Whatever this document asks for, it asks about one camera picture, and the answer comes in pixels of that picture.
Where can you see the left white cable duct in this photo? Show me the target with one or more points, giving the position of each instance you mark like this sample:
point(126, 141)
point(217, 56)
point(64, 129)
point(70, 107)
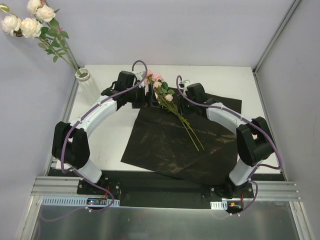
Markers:
point(68, 201)

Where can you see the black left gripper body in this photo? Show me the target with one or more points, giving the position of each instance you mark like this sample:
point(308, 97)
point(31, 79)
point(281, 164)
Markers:
point(144, 97)

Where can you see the right aluminium frame post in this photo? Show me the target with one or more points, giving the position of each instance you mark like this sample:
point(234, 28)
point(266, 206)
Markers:
point(277, 34)

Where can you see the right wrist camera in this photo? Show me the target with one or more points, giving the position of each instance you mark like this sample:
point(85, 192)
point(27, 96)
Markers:
point(183, 84)

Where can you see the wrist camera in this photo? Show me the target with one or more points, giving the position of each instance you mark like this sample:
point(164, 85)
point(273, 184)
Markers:
point(183, 84)
point(140, 78)

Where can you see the aluminium rail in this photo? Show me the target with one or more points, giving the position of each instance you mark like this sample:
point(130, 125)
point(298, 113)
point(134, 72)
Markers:
point(285, 191)

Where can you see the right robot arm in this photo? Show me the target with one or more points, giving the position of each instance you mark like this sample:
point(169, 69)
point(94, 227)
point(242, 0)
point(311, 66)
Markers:
point(253, 137)

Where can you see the right white cable duct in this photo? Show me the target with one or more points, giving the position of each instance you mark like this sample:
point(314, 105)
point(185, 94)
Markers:
point(219, 205)

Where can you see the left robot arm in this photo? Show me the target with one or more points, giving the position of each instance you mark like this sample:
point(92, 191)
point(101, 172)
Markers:
point(71, 139)

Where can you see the left aluminium frame post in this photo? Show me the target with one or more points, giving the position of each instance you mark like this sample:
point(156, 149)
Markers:
point(57, 43)

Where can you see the pink and white flower bouquet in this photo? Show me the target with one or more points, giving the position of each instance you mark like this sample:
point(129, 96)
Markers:
point(165, 96)

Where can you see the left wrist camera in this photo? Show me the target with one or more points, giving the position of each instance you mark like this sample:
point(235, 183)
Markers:
point(140, 78)

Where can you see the green leafy flower stem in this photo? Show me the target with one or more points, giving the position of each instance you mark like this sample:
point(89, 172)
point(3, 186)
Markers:
point(42, 12)

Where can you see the aluminium frame post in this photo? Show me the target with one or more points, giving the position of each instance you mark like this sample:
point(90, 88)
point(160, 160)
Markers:
point(277, 34)
point(57, 43)

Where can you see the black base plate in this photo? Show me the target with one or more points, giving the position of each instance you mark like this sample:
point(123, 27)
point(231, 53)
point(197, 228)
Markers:
point(152, 190)

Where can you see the white peony flower stem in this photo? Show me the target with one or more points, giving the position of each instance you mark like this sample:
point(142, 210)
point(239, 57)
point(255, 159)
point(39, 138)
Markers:
point(13, 25)

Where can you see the white ribbed vase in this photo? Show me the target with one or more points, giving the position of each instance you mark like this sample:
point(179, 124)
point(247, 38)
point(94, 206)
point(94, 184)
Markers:
point(88, 85)

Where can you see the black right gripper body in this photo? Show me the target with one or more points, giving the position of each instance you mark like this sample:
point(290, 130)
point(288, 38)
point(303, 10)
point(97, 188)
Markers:
point(182, 104)

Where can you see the white cable duct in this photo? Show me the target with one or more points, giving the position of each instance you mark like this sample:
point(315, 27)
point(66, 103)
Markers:
point(219, 205)
point(68, 201)

